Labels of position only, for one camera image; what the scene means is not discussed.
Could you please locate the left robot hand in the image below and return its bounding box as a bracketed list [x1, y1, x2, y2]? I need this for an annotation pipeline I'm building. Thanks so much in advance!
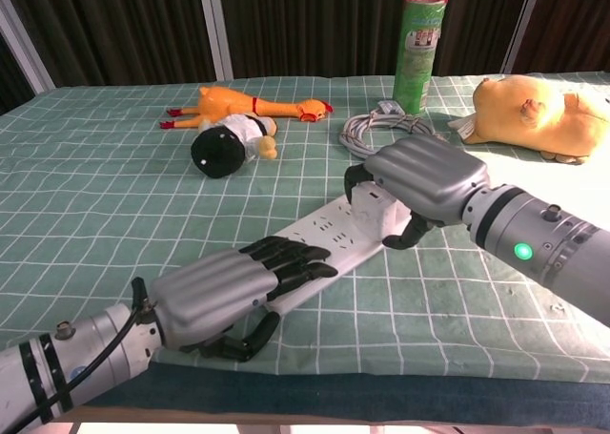
[132, 236, 339, 362]

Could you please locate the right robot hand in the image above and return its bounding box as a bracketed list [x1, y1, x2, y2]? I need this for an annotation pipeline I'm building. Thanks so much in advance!
[343, 134, 492, 251]

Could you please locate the white plastic power adapter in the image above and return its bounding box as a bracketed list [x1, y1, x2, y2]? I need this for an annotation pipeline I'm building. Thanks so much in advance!
[350, 180, 410, 242]

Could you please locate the white power strip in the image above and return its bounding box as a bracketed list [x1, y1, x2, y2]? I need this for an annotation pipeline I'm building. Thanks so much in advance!
[262, 195, 416, 316]

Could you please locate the green checkered tablecloth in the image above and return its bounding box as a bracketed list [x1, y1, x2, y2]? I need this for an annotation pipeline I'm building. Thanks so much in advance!
[0, 72, 610, 385]

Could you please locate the yellow plush duck toy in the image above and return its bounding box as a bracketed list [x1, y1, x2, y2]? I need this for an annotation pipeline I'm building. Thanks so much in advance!
[447, 74, 610, 166]

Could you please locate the green chips can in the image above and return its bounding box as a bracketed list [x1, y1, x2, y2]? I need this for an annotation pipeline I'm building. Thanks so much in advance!
[392, 0, 450, 116]

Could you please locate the black white plush doll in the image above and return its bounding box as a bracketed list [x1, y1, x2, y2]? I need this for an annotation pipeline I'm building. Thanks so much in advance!
[190, 114, 279, 180]

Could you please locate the yellow rubber chicken toy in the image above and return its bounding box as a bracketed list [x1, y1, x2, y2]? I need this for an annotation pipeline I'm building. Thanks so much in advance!
[159, 86, 334, 131]

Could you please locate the grey cable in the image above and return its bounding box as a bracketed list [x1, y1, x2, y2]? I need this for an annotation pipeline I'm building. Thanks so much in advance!
[338, 100, 450, 159]

